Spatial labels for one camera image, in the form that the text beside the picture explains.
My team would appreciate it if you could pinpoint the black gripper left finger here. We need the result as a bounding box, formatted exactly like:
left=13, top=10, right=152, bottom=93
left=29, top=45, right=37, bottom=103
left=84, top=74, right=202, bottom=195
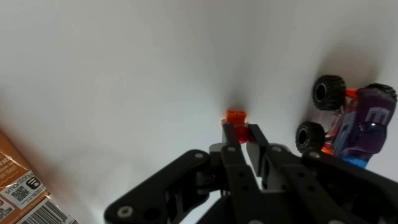
left=104, top=121, right=277, bottom=224

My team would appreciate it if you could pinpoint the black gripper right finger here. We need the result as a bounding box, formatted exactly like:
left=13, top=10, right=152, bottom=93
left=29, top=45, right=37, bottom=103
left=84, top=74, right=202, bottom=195
left=247, top=123, right=398, bottom=224

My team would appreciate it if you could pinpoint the small orange toy block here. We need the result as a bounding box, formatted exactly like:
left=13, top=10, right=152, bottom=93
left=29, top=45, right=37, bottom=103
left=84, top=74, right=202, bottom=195
left=222, top=108, right=253, bottom=144

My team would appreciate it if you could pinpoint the purple monster truck toy car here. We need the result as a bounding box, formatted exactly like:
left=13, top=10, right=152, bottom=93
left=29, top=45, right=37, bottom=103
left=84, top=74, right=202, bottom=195
left=294, top=74, right=398, bottom=169

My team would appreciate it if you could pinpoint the orange snack bag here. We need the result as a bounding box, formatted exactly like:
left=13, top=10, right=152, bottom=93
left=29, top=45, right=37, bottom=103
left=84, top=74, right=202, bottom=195
left=0, top=130, right=81, bottom=224

